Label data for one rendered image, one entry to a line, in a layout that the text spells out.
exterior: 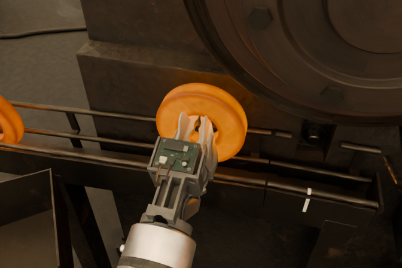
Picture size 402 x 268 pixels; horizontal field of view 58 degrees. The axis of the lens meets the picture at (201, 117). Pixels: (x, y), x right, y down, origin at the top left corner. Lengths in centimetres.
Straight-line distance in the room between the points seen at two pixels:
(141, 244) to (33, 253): 36
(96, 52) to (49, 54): 182
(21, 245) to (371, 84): 67
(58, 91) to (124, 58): 150
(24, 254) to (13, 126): 27
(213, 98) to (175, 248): 23
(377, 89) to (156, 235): 30
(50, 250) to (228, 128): 41
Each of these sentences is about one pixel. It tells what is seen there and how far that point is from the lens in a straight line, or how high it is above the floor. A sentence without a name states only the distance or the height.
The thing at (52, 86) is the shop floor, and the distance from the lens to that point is 225.
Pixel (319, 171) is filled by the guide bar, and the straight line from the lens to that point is 75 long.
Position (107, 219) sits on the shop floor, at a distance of 153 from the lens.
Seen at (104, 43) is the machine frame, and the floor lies 87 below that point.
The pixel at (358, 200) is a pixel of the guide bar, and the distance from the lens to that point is 71.
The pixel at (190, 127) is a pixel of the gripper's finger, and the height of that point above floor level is 85.
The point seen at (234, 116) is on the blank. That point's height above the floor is 87.
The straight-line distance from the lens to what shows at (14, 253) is 81.
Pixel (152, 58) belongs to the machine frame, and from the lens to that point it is 71.
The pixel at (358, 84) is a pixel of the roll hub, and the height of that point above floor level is 101.
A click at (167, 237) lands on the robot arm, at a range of 46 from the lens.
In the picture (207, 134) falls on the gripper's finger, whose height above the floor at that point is 85.
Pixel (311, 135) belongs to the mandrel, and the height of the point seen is 75.
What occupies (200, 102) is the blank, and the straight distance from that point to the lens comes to 57.
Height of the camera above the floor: 125
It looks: 42 degrees down
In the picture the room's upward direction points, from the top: straight up
